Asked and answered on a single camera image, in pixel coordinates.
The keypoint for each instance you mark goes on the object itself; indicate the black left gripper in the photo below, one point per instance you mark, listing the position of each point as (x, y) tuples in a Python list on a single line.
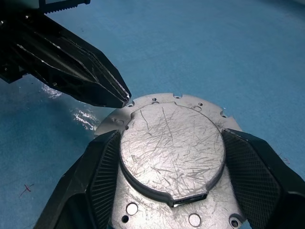
[(14, 26)]

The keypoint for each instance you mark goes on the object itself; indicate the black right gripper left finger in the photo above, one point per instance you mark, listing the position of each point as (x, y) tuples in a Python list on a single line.
[(78, 190)]

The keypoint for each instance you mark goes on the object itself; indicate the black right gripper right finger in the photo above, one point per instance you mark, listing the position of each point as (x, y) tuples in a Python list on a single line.
[(262, 181)]

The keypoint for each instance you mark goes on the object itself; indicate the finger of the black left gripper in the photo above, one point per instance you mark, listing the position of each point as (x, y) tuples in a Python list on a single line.
[(90, 48)]

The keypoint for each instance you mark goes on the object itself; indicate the silver notched motor lid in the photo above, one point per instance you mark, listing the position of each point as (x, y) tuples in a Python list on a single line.
[(171, 148)]

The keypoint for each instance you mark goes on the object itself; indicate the blue table cover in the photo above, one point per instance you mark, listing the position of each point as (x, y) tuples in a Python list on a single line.
[(214, 47)]

